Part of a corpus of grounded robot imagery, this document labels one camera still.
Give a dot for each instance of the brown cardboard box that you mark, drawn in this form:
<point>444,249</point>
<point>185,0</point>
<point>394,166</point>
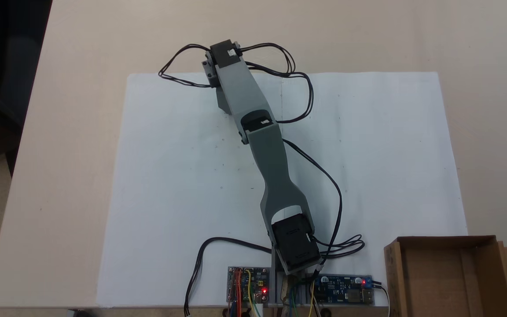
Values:
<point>447,281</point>

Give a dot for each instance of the white paper sheet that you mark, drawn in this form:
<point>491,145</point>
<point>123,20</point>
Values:
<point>174,198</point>

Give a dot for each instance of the blue circuit board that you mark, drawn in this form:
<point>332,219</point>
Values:
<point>341,288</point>

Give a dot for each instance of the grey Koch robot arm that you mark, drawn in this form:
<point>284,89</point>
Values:
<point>275,171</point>

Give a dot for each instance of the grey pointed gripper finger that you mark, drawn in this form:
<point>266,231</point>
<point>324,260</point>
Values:
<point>225,99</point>

